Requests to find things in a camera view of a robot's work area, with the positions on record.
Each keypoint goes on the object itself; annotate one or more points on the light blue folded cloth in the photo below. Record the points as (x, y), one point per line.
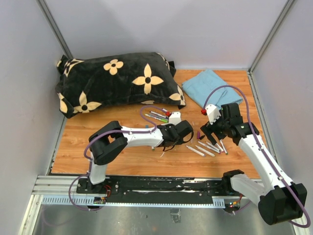
(200, 87)

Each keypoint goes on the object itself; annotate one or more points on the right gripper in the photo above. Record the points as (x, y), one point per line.
(208, 129)

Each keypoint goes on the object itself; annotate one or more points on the navy cap marker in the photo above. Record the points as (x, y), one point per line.
(159, 115)

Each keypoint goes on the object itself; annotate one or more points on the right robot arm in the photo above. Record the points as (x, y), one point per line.
(277, 198)

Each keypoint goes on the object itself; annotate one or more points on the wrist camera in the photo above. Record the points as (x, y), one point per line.
(174, 118)
(213, 113)

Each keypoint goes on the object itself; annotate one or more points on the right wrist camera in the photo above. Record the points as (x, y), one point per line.
(213, 113)

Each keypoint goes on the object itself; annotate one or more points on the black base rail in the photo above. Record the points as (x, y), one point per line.
(157, 190)

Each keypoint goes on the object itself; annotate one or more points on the black floral pillow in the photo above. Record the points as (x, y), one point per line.
(86, 85)

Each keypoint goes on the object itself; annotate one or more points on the purple cap marker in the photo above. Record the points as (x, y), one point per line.
(209, 147)

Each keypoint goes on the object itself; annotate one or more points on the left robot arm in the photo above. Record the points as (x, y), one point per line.
(108, 142)

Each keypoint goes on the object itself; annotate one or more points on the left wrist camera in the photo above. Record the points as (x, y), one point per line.
(174, 118)

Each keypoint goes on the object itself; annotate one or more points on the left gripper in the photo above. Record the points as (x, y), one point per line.
(171, 126)

